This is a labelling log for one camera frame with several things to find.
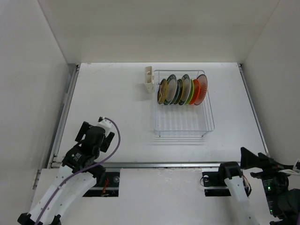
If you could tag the white plate orange sunburst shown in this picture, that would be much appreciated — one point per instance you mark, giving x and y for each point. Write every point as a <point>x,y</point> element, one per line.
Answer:
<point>203,89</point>

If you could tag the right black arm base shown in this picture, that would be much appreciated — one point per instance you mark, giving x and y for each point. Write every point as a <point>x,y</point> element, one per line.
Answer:
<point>213,185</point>

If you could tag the white plate green lettered rim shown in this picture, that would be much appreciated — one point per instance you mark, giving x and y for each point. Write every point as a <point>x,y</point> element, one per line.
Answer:
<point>171,89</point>

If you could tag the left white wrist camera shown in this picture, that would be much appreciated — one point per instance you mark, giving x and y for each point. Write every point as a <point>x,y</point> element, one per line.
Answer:
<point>106,124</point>

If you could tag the yellow brown patterned plate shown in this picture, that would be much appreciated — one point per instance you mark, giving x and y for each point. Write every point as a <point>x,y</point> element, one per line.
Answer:
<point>162,91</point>

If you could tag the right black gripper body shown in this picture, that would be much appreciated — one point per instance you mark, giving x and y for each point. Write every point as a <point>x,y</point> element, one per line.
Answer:
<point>274,182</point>

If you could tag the dark green blue patterned plate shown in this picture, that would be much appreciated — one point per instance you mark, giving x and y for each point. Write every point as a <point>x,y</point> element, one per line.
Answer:
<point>179,91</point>

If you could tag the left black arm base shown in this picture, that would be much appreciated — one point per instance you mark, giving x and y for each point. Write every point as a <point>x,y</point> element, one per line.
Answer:
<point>109,187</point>

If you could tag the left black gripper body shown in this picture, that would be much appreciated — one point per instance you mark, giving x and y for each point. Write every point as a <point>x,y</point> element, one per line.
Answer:
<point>103,146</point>

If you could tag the cream plastic cutlery holder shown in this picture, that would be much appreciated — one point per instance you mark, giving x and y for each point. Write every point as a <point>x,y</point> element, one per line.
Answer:
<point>148,79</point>

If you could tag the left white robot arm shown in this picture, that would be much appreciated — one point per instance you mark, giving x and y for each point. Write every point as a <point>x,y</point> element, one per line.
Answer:
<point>77,173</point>

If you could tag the lime green plate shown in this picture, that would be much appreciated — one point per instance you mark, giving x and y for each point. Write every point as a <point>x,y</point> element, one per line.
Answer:
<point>191,92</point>

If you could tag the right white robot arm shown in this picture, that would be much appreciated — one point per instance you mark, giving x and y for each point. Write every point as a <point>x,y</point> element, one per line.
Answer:
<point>232,175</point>

